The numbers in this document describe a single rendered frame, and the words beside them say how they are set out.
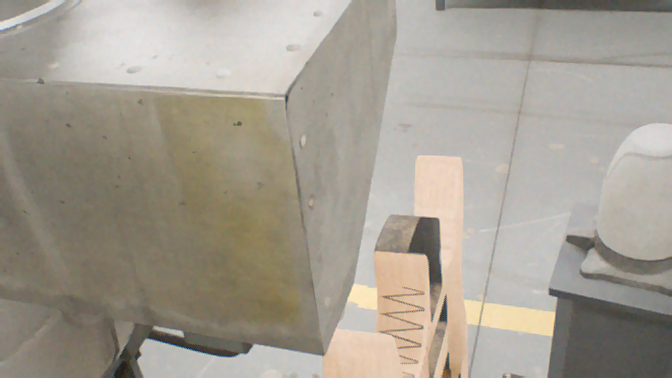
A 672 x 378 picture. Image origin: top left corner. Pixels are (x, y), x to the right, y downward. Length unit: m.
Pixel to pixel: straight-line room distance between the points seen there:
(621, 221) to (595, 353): 0.30
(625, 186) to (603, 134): 1.87
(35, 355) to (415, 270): 0.31
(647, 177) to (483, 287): 1.18
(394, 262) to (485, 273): 1.85
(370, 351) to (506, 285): 1.93
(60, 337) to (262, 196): 0.38
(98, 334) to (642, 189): 0.92
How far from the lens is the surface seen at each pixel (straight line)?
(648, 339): 1.44
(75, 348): 0.66
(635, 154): 1.29
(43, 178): 0.35
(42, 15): 0.38
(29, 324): 0.61
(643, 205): 1.30
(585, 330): 1.45
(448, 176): 0.71
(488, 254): 2.49
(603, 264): 1.40
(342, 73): 0.32
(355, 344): 0.47
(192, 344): 1.02
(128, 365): 1.10
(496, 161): 2.94
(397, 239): 0.58
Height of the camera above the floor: 1.65
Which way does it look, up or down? 36 degrees down
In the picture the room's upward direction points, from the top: 7 degrees counter-clockwise
